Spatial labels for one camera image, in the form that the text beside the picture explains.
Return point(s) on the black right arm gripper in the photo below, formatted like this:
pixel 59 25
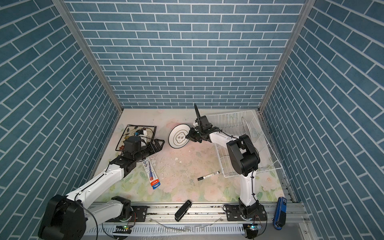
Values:
pixel 190 135

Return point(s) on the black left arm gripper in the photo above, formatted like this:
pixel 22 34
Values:
pixel 158 148

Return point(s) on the floral square plate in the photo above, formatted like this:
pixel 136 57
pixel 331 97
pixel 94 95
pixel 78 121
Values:
pixel 130 132

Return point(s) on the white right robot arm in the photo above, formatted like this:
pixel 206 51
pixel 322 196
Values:
pixel 244 159

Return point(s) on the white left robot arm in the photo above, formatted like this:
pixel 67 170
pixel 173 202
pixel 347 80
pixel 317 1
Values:
pixel 68 217

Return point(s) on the blue white toothpaste box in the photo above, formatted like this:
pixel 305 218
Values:
pixel 153 179

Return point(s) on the black marker pen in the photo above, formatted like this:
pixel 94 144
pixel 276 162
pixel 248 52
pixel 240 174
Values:
pixel 208 176

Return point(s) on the black stapler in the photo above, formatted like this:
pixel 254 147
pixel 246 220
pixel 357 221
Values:
pixel 182 210

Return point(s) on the blue black handheld tool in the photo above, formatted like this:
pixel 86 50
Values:
pixel 280 214

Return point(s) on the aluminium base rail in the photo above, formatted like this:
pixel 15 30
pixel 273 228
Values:
pixel 158 219

